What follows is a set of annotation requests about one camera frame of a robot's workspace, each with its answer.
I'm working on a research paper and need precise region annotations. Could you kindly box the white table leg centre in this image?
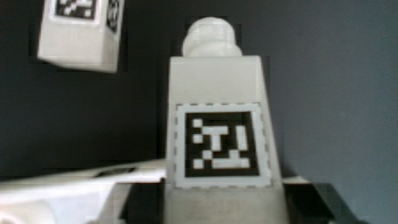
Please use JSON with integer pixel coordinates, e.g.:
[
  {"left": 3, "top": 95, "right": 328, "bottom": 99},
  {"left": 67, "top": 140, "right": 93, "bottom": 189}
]
[{"left": 38, "top": 0, "right": 125, "bottom": 73}]

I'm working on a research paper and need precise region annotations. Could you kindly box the white table leg with tag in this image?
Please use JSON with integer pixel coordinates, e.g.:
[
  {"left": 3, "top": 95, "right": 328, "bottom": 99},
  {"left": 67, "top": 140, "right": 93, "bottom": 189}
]
[{"left": 166, "top": 17, "right": 290, "bottom": 224}]

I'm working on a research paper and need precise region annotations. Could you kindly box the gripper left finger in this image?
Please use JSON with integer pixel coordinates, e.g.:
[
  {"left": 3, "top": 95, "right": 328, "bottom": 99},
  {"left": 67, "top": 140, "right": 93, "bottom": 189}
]
[{"left": 120, "top": 183, "right": 164, "bottom": 224}]

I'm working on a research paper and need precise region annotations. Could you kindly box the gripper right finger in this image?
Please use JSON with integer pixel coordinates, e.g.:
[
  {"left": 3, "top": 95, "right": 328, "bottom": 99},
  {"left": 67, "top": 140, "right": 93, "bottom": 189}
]
[{"left": 285, "top": 183, "right": 370, "bottom": 224}]

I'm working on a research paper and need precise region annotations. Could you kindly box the white square tabletop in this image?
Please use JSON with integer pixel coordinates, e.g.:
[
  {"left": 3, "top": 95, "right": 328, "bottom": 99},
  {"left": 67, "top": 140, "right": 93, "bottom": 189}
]
[{"left": 0, "top": 160, "right": 310, "bottom": 224}]

